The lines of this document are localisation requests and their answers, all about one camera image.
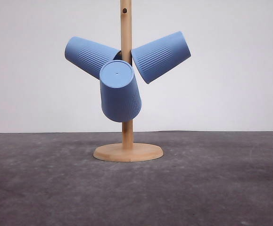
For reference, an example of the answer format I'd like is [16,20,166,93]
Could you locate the blue ribbed cup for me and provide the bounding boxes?
[131,31,191,84]
[65,36,122,79]
[99,59,142,123]

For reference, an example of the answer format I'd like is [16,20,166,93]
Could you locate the wooden mug tree stand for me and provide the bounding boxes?
[94,0,163,162]

